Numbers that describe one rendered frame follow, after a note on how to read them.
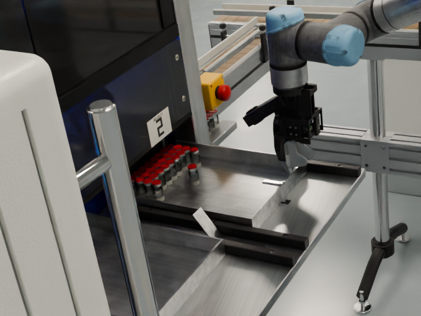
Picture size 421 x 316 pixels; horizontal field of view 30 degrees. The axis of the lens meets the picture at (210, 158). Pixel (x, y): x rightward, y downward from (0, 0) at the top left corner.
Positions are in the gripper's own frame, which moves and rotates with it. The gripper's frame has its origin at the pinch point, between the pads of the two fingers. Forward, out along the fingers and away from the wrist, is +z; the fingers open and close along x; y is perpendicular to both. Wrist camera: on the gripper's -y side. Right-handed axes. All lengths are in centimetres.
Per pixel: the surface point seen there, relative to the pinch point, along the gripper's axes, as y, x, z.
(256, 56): -38, 60, 0
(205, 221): -7.1, -23.8, 0.0
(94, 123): 27, -87, -55
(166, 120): -26.7, -4.1, -10.3
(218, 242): -1.1, -29.4, 0.2
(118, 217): 27, -87, -46
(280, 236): 8.2, -21.9, 1.7
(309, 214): 8.8, -10.0, 3.7
